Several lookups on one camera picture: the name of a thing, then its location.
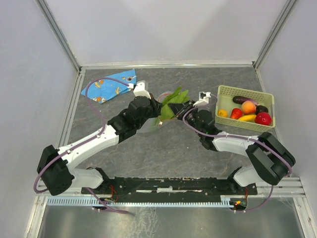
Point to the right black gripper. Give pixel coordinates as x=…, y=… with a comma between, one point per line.
x=179, y=109

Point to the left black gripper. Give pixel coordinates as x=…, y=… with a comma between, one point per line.
x=156, y=106

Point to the green leaf vegetable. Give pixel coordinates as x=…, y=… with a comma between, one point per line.
x=177, y=96

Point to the clear zip top bag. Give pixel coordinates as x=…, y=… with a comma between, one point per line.
x=148, y=126

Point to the small orange mango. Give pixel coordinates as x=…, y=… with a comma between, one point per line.
x=222, y=113

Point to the red strawberry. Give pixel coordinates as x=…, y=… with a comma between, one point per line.
x=236, y=113

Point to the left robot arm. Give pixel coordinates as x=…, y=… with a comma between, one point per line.
x=57, y=167

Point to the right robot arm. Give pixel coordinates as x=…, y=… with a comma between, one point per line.
x=270, y=160

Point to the blue patterned cloth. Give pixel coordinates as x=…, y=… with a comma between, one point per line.
x=104, y=90

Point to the pale green plastic basket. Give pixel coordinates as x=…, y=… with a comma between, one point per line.
x=225, y=95

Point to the dark purple eggplant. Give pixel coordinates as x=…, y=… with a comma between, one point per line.
x=241, y=99

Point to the yellow banana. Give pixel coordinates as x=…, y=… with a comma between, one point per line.
x=247, y=118

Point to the orange peach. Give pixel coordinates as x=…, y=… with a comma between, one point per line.
x=248, y=108

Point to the red apple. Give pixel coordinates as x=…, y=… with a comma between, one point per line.
x=263, y=118

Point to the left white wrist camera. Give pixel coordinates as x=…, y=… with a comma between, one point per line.
x=141, y=90

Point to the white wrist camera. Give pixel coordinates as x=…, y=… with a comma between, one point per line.
x=203, y=99
x=141, y=90

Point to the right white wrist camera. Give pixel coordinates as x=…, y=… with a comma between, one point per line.
x=203, y=99

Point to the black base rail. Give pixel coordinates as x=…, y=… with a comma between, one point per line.
x=171, y=189

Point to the light blue cable duct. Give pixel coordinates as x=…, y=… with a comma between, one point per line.
x=93, y=202

